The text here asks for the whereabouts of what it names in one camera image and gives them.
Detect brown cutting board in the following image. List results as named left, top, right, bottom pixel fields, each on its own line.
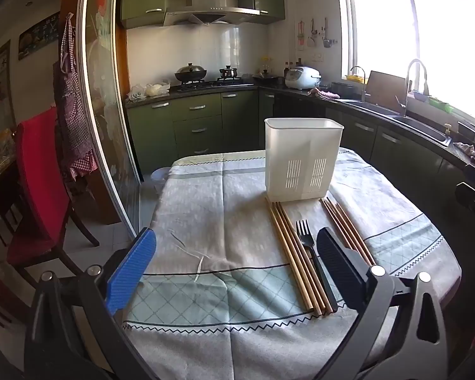
left=365, top=70, right=408, bottom=106

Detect black kitchen countertop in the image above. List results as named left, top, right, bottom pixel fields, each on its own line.
left=126, top=81, right=475, bottom=175

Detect pink dish cloth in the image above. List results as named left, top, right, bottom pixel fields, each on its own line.
left=307, top=86, right=340, bottom=100

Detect grey checked tablecloth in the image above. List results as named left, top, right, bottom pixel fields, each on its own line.
left=123, top=147, right=462, bottom=380

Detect dark sauce bottles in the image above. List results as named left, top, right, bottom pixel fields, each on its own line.
left=282, top=58, right=304, bottom=77

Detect white rice cooker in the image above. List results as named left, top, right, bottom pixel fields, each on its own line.
left=284, top=66, right=322, bottom=90

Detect small steel faucet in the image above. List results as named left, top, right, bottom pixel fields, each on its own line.
left=349, top=66, right=367, bottom=104

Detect tan wooden chopstick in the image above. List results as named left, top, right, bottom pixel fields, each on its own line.
left=271, top=202, right=323, bottom=316
left=276, top=202, right=332, bottom=315
left=280, top=203, right=338, bottom=313
left=265, top=197, right=314, bottom=313

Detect green plastic box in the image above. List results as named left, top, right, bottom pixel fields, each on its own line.
left=427, top=97, right=454, bottom=114

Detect steel kitchen sink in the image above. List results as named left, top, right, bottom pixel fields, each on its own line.
left=341, top=100, right=451, bottom=146

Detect red covered chair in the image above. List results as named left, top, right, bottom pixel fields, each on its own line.
left=6, top=107, right=100, bottom=282

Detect black wall clock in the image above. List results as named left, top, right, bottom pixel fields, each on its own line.
left=18, top=12, right=60, bottom=61

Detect green base cabinets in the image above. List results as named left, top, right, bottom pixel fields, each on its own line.
left=126, top=89, right=475, bottom=230

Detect black gas stove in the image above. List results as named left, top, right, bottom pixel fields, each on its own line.
left=177, top=78, right=245, bottom=88

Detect black frying pan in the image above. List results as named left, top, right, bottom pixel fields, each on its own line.
left=252, top=70, right=280, bottom=85

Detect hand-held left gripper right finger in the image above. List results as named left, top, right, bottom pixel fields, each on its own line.
left=316, top=226, right=448, bottom=380

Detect checked apron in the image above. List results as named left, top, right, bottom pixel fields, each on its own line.
left=53, top=15, right=99, bottom=183

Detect dark brown wooden chopstick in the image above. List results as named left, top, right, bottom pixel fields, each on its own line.
left=325, top=197, right=361, bottom=258
left=320, top=199, right=349, bottom=248
left=331, top=201, right=370, bottom=265

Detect kitchen window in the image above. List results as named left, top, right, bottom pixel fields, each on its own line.
left=340, top=0, right=475, bottom=124

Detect tall steel faucet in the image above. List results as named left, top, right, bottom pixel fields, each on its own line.
left=395, top=59, right=431, bottom=116

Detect black plastic fork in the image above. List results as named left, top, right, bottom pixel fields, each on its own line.
left=295, top=219, right=338, bottom=311

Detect pale plastic basin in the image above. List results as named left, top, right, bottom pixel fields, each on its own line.
left=150, top=166, right=172, bottom=191

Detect black wok with lid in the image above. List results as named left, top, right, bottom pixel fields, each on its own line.
left=174, top=62, right=208, bottom=84

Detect brown chopstick with red end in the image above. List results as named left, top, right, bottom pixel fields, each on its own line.
left=336, top=203, right=377, bottom=265

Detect steel range hood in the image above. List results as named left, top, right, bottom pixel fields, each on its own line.
left=162, top=0, right=262, bottom=28

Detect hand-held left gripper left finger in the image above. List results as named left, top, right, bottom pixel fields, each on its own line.
left=24, top=227, right=158, bottom=380

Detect hanging kitchen utensils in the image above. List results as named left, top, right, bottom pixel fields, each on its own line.
left=296, top=17, right=338, bottom=51

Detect sliding glass door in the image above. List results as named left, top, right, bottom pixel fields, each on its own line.
left=80, top=0, right=144, bottom=239

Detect grey rag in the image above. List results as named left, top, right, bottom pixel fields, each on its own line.
left=454, top=142, right=475, bottom=164

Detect white plastic utensil holder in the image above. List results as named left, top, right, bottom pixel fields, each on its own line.
left=264, top=117, right=344, bottom=202

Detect white plastic bags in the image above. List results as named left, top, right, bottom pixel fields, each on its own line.
left=127, top=81, right=171, bottom=102

